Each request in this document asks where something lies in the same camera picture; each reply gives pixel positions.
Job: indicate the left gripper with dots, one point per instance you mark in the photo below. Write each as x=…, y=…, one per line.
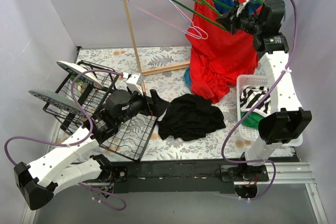
x=151, y=105

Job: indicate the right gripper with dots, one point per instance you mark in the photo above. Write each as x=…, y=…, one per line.
x=233, y=22

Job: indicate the black tank top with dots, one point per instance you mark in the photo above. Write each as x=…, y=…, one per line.
x=190, y=117

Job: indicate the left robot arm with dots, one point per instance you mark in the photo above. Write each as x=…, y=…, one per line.
x=39, y=180

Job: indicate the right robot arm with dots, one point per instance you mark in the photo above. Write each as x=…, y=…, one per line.
x=287, y=120

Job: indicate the red tank top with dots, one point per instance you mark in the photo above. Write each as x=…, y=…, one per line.
x=217, y=61

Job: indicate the teal dish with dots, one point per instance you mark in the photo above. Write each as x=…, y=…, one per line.
x=187, y=78

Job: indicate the black white striped garment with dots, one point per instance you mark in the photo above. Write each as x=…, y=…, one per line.
x=251, y=95

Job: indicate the white plastic basket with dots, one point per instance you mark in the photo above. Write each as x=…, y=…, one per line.
x=249, y=133

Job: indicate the green garment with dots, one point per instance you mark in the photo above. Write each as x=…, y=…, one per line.
x=252, y=120

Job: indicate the white green rimmed plate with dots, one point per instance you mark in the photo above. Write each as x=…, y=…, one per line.
x=74, y=69

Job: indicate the grey patterned plate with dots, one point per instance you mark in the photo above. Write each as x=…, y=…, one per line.
x=57, y=100

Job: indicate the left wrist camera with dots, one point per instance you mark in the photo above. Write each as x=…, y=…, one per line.
x=134, y=83

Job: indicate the blue wire hanger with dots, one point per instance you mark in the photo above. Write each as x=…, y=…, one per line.
x=162, y=6

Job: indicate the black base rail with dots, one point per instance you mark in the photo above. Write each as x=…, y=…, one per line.
x=199, y=175

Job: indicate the pink wire hanger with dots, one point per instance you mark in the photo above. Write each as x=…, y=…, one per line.
x=192, y=31

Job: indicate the black wire dish rack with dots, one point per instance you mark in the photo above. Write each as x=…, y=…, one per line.
x=133, y=135

